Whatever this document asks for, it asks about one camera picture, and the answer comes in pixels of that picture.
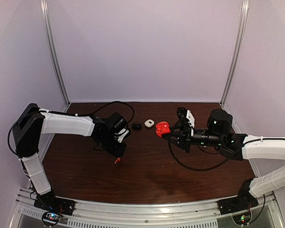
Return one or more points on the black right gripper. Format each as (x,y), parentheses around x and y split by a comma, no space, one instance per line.
(184,140)

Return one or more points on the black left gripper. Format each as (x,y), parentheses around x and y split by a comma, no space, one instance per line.
(117,153)

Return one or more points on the red round charging case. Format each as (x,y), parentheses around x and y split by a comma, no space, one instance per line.
(162,128)

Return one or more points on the white charging case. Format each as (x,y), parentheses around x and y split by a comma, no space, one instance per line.
(149,123)

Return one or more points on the black charging case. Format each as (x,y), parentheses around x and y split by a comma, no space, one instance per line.
(136,126)

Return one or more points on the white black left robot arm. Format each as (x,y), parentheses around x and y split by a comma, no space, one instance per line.
(35,121)

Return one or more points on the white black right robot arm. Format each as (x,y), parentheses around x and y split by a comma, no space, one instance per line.
(233,146)

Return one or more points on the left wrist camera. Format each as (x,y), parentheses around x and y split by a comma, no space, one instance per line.
(123,134)

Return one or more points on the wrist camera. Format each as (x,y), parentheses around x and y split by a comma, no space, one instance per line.
(186,118)
(123,134)

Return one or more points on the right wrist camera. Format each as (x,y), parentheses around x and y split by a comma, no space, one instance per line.
(186,118)

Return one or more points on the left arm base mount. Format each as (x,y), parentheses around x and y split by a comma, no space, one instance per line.
(55,209)

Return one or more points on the aluminium front rail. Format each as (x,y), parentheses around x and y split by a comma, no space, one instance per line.
(89,214)

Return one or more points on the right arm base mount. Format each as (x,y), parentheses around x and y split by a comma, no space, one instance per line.
(239,207)

